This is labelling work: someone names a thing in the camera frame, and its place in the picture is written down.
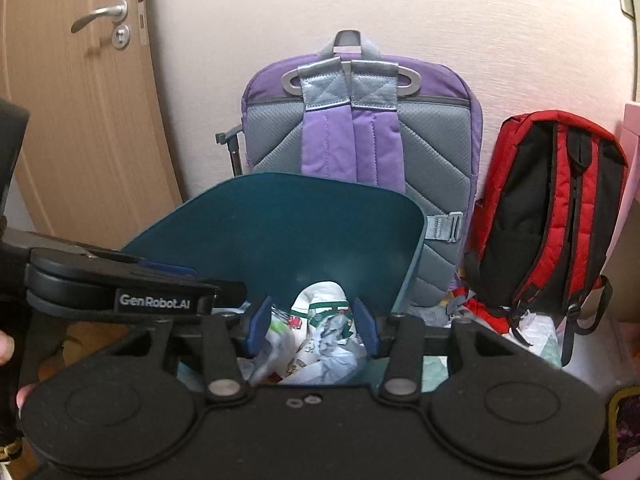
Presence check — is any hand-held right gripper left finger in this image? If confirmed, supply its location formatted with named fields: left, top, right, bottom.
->
left=112, top=295, right=275, bottom=404

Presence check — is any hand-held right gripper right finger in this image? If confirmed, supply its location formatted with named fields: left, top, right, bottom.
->
left=353, top=296, right=531, bottom=405

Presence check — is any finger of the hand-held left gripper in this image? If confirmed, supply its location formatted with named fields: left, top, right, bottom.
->
left=213, top=279, right=247, bottom=311
left=80, top=243, right=198, bottom=279

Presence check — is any teal plastic waste bin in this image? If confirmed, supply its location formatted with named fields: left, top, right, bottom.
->
left=120, top=172, right=429, bottom=392

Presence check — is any person's left hand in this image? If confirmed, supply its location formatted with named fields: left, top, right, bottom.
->
left=0, top=332, right=40, bottom=411

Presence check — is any teal cream zigzag quilt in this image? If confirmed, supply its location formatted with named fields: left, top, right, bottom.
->
left=419, top=354, right=453, bottom=387

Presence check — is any pale blue grey bag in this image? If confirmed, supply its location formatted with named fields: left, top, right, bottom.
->
left=439, top=284, right=482, bottom=322

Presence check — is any beige wooden door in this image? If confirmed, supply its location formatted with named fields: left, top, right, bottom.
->
left=0, top=0, right=185, bottom=262

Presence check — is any crumpled white plastic bag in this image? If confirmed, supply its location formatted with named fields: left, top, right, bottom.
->
left=509, top=309, right=559, bottom=357

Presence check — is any purple grey backpack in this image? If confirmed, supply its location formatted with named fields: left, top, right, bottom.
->
left=240, top=30, right=484, bottom=312

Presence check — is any red black backpack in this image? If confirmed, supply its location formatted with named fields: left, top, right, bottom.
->
left=462, top=109, right=630, bottom=368

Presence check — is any yellow-trimmed patterned bag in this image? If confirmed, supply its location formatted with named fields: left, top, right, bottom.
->
left=606, top=388, right=640, bottom=474

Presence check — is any silver door handle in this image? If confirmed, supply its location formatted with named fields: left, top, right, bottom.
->
left=69, top=0, right=130, bottom=51

